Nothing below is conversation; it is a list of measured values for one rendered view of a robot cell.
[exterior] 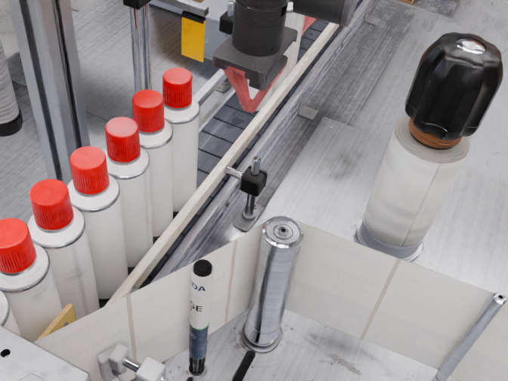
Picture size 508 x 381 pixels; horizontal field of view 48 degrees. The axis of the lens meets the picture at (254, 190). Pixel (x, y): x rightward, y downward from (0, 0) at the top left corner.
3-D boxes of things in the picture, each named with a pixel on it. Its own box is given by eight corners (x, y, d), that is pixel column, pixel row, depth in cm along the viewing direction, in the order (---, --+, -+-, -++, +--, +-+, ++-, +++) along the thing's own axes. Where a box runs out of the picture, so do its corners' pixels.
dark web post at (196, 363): (199, 379, 61) (206, 277, 47) (185, 372, 61) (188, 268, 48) (207, 365, 62) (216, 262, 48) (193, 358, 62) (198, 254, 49)
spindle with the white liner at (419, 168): (412, 275, 73) (511, 83, 51) (346, 248, 75) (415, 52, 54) (428, 229, 79) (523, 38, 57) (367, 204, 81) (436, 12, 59)
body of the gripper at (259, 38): (297, 44, 69) (307, -14, 64) (262, 88, 62) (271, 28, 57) (248, 27, 70) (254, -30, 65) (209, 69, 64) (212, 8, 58)
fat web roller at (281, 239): (271, 360, 63) (296, 258, 49) (233, 342, 64) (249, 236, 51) (286, 328, 66) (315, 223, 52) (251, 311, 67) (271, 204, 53)
